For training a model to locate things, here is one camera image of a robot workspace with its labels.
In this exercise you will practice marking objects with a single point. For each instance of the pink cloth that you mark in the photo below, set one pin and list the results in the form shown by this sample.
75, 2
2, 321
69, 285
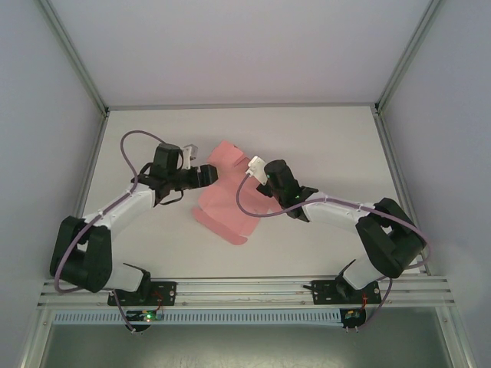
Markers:
226, 207

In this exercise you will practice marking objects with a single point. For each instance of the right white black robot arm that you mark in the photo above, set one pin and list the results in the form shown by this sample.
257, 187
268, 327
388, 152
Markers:
337, 214

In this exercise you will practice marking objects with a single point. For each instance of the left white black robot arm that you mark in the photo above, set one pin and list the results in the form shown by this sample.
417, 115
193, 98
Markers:
126, 205

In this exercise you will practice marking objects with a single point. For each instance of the circuit board with green light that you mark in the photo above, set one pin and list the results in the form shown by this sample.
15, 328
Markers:
147, 316

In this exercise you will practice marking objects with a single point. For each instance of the small green circuit board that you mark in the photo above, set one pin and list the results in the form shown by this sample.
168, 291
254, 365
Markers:
352, 316

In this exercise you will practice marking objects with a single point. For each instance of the aluminium table side rail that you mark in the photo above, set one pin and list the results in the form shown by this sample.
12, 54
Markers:
399, 172
90, 172

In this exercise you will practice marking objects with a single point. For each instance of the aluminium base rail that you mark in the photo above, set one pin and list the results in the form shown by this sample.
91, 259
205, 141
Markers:
245, 293

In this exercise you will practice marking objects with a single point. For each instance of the aluminium frame post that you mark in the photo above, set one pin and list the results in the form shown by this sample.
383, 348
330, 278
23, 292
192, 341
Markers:
410, 57
76, 61

